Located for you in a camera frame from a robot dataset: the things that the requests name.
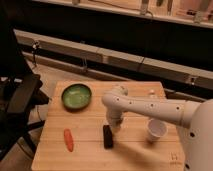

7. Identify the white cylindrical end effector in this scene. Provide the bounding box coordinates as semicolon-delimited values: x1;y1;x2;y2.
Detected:
106;108;123;131

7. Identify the black eraser block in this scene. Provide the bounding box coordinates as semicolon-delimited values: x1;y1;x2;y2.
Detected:
103;125;113;149

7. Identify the black chair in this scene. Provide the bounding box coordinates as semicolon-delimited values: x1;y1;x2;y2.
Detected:
0;5;49;161

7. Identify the orange carrot toy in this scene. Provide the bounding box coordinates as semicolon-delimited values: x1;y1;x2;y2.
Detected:
64;129;74;152

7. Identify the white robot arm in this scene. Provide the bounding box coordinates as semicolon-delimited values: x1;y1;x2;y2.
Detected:
102;86;213;171

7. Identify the green bowl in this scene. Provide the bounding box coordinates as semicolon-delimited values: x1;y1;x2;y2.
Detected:
61;84;92;110

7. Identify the white paper cup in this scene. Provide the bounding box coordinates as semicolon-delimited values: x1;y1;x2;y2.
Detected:
147;119;167;143

